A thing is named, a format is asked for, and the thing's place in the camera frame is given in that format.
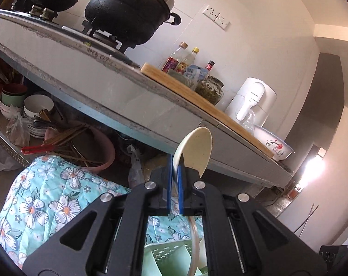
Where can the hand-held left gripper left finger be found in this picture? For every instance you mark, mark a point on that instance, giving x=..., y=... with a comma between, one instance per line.
x=170, y=189

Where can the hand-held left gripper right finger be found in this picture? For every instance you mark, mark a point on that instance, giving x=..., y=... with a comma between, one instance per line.
x=182, y=201

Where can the large cream spoon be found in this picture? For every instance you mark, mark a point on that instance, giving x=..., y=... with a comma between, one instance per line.
x=195, y=146

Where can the green star-holed utensil holder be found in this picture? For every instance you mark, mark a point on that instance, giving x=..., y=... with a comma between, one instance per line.
x=162, y=258

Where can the yellowish filled plastic bag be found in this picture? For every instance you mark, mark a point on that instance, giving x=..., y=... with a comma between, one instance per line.
x=155, y=166

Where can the pink plastic basin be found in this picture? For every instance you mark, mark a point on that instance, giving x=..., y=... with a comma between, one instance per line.
x=102, y=155

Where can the clear plastic bag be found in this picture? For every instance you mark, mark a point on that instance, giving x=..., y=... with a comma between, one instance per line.
x=250, y=120

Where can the glass jar of pickles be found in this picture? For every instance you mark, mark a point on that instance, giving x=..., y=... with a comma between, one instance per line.
x=210, y=90

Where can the white floral basin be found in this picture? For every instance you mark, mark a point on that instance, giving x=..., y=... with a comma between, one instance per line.
x=274, y=145

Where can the grey concrete kitchen counter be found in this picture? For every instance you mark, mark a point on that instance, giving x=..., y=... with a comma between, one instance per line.
x=119, y=92

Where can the wooden cutting board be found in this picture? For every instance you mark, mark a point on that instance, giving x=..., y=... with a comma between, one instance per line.
x=162, y=77

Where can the bundle of old chopsticks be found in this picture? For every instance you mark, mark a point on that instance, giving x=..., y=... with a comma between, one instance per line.
x=67, y=135

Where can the white electric kettle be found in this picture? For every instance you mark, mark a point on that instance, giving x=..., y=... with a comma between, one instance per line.
x=248, y=100

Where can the blue white carton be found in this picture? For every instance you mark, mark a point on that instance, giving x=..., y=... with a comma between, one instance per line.
x=195, y=73

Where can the red label sauce bottle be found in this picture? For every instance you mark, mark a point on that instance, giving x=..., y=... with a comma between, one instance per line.
x=174, y=60

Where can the red cap dark bottle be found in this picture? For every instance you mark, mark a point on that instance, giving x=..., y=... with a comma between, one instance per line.
x=210, y=66

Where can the yellow cap sauce bottle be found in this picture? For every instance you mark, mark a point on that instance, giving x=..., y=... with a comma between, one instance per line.
x=188, y=60

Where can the floral teal blanket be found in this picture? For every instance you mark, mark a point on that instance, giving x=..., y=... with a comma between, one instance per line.
x=38, y=204

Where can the stack of white plates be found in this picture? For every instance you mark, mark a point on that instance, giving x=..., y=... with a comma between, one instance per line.
x=37, y=130

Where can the white bowl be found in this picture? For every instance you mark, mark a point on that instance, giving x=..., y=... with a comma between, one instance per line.
x=38, y=105

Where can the clear bag of goods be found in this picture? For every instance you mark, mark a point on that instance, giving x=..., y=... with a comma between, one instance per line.
x=17, y=132

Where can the white plastic bag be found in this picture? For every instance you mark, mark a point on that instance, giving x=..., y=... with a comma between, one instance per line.
x=1, y=158

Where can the stack of mixed bowls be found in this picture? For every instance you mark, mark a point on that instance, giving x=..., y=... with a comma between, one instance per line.
x=12, y=100

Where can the gas stove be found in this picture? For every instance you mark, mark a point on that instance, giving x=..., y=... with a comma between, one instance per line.
x=76, y=33

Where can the large black cooking pot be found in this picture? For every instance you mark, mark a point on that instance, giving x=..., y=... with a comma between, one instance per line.
x=125, y=8

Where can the white wall socket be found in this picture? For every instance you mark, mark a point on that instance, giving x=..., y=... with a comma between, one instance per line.
x=211, y=12
x=222, y=21

